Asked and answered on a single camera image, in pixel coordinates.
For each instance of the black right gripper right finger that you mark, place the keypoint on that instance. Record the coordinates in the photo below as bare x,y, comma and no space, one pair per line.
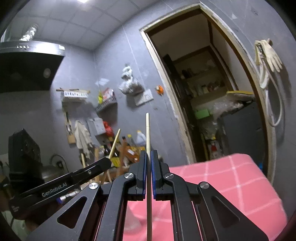
199,211

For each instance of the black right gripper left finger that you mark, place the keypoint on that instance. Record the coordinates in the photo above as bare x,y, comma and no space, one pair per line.
98,212

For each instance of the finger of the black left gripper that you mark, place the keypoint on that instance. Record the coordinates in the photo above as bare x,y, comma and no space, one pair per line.
95,169

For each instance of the plain wooden chopstick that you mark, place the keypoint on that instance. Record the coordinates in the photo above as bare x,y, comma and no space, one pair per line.
114,151

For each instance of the long curved wooden chopstick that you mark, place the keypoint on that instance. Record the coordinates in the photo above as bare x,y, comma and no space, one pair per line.
149,182

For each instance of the dark sauce bottle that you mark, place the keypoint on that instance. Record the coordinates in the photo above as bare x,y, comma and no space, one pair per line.
106,150

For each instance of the hanging white cloth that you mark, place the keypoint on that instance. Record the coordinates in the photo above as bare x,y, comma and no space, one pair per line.
83,138

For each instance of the red plastic bag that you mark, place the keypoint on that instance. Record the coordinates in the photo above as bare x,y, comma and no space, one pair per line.
108,129

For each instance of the pink checked tablecloth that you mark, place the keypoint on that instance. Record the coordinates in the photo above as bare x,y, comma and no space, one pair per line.
238,179

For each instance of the white plastic jug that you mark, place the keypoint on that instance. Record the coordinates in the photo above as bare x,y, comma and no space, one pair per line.
141,139

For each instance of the hanging plastic bag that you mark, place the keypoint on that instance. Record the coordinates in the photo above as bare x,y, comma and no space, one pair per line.
129,85

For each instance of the dark grey cabinet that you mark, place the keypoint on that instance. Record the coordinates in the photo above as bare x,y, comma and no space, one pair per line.
240,132

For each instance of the green box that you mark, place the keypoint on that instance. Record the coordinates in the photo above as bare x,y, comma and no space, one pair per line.
200,114

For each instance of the black range hood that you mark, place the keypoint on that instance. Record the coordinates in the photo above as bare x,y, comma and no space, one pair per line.
29,65

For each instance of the white rubber glove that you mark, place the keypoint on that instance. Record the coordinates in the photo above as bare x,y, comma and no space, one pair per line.
269,53

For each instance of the wire wall shelf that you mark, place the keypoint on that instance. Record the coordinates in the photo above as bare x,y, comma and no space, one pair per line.
105,99

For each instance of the orange wall hook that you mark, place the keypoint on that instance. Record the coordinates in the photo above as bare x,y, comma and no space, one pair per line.
159,90

